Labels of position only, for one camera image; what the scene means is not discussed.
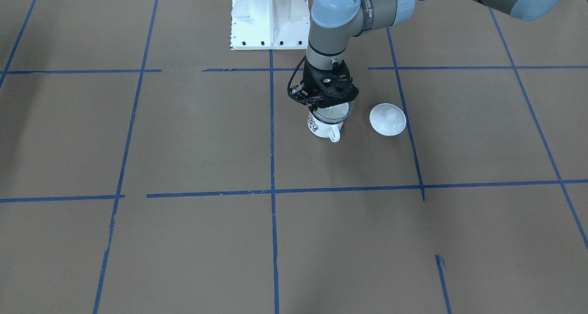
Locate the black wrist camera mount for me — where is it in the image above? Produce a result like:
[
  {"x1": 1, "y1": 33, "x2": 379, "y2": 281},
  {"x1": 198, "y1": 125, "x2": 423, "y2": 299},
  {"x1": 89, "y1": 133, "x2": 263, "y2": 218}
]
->
[{"x1": 319, "y1": 61, "x2": 360, "y2": 104}]

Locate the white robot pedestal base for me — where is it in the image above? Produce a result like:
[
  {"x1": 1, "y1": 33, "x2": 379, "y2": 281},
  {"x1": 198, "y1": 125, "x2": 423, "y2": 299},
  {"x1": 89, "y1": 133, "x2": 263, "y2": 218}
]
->
[{"x1": 230, "y1": 0, "x2": 311, "y2": 50}]

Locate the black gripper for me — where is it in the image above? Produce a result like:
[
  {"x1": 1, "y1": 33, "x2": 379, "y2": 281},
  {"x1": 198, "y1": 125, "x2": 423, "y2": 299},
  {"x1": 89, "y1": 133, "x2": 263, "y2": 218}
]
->
[{"x1": 301, "y1": 62, "x2": 350, "y2": 109}]

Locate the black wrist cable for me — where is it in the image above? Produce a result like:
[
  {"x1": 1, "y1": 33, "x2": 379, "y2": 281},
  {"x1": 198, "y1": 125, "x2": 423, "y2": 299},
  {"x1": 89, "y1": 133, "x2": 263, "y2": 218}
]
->
[{"x1": 287, "y1": 55, "x2": 317, "y2": 106}]

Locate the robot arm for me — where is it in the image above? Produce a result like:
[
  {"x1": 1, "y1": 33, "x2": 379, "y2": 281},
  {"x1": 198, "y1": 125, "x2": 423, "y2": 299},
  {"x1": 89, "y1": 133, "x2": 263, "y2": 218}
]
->
[{"x1": 288, "y1": 0, "x2": 561, "y2": 111}]

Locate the white enamel mug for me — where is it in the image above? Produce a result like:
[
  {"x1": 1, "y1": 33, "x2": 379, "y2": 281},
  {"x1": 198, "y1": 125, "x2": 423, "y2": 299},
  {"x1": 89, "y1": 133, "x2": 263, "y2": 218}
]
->
[{"x1": 307, "y1": 111, "x2": 344, "y2": 143}]

